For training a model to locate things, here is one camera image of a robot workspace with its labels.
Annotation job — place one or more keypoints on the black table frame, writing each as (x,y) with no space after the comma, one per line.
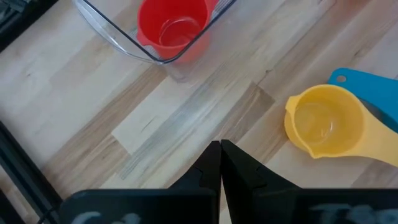
(18,161)

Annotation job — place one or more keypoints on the teal measuring cup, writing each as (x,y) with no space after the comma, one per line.
(370,90)

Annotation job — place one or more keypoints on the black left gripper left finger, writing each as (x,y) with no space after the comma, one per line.
(186,205)

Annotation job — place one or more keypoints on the clear plastic basket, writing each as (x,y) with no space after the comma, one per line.
(105,28)

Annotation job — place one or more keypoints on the red measuring cup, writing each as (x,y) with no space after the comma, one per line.
(161,18)

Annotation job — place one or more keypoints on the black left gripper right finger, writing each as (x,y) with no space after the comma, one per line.
(264,202)

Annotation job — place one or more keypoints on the yellow measuring cup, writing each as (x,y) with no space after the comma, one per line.
(326,121)

